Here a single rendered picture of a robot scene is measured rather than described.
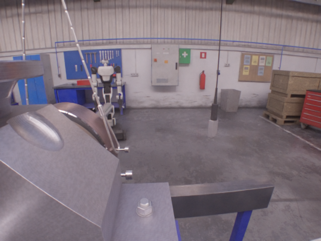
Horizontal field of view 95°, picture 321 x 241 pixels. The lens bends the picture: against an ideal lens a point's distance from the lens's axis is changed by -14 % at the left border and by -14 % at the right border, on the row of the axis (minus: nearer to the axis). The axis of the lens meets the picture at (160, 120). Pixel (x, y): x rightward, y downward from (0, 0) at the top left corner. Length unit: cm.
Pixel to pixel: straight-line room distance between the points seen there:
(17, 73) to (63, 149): 14
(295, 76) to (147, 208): 489
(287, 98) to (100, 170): 484
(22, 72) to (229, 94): 527
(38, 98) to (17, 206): 585
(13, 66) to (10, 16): 693
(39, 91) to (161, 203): 579
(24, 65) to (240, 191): 85
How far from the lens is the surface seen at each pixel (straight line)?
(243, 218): 105
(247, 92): 635
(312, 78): 541
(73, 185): 30
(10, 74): 30
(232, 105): 556
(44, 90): 594
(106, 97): 328
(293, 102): 516
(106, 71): 320
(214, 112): 120
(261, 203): 100
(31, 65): 33
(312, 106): 492
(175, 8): 572
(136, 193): 44
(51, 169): 29
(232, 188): 87
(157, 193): 43
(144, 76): 544
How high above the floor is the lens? 140
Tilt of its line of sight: 19 degrees down
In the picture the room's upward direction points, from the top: straight up
